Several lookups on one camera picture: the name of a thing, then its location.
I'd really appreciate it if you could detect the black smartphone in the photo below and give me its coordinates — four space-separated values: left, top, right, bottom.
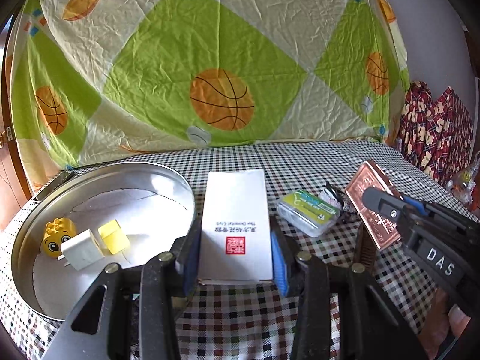
33 171 75 203

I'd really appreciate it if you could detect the person hand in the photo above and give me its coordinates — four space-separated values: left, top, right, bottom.
418 289 470 359

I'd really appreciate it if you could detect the red patterned fabric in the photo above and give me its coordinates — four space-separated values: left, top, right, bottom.
398 81 473 186

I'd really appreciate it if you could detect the green labelled plastic box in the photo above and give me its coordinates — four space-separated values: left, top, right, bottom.
277 189 342 238

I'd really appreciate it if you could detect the small yellow cube block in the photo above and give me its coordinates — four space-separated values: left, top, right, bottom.
98 219 131 255

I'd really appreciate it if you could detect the brown wooden door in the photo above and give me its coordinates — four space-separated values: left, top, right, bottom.
1 21 32 231

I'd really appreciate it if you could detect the yellow face toy block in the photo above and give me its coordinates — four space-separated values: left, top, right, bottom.
41 217 77 258

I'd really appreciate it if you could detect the round metal tin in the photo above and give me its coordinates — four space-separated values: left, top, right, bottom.
10 162 196 322

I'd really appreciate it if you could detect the small toy in plastic bag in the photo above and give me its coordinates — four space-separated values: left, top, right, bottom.
446 161 479 211

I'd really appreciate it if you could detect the white cardboard box red stamp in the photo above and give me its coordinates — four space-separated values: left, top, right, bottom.
198 169 273 285

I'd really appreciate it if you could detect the copper brown rectangular box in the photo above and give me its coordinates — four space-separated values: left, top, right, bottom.
346 159 403 251

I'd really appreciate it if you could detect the basketball pattern bed sheet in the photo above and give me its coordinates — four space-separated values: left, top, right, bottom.
6 0 408 190

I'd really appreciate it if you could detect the white power adapter cube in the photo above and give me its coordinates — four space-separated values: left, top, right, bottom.
57 229 104 271

